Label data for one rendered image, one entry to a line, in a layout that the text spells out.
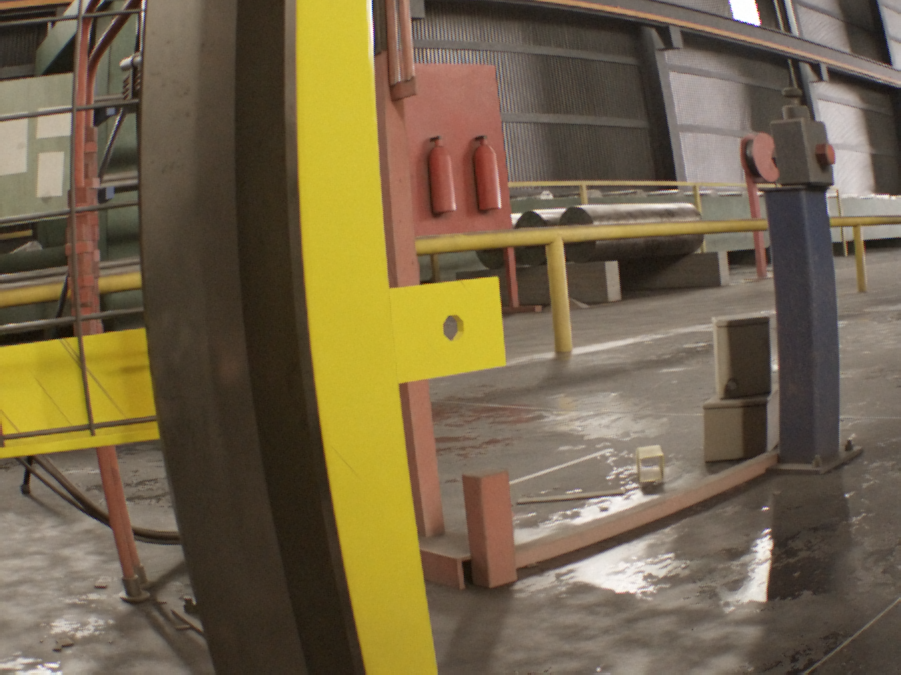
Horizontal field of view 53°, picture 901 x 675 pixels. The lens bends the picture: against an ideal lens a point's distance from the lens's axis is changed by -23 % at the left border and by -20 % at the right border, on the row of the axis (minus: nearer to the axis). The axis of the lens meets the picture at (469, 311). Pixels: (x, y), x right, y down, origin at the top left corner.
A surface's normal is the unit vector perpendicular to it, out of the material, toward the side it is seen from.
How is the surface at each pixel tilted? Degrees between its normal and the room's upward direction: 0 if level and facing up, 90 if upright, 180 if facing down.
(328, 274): 90
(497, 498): 90
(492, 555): 90
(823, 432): 90
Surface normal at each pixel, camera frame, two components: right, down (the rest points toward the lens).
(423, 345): 0.61, -0.02
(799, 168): -0.79, 0.11
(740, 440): -0.45, 0.09
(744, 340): -0.15, 0.07
